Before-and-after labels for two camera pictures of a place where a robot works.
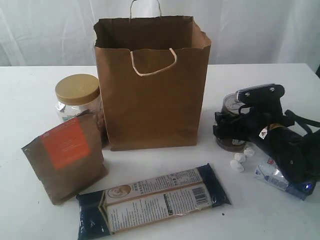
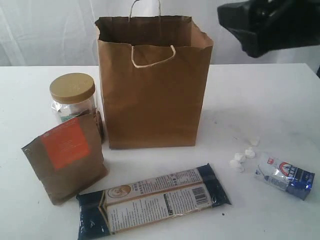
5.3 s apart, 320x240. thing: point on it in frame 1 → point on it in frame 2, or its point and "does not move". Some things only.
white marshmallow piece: [237, 156] does not move
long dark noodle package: [103, 212] does not move
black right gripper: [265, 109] → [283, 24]
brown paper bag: [151, 69] does not move
